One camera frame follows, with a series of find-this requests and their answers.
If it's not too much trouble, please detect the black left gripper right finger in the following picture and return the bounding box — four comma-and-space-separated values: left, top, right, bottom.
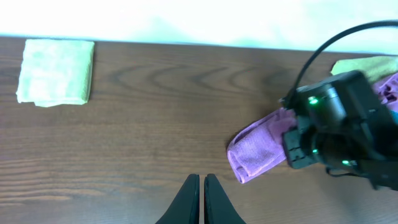
204, 174, 246, 224

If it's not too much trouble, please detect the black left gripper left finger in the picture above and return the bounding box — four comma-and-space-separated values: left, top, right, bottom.
156, 174, 200, 224

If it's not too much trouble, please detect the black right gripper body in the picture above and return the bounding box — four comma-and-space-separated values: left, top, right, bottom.
282, 116, 358, 170

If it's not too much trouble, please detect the purple microfiber cloth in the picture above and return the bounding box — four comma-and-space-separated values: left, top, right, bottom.
226, 108, 297, 184

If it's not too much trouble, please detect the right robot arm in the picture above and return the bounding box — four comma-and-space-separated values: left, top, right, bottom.
282, 70, 397, 190

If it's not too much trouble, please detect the purple cloth in pile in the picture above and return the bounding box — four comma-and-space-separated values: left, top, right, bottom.
373, 74, 397, 112

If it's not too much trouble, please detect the green cloth in pile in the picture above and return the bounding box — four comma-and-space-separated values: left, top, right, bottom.
330, 56, 397, 83

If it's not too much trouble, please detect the folded light green cloth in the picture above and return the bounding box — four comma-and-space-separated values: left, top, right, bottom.
16, 39, 95, 108

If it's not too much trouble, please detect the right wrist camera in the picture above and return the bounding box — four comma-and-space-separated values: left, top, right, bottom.
297, 84, 346, 128

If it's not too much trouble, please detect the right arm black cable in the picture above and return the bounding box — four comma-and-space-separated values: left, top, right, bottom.
284, 20, 398, 108

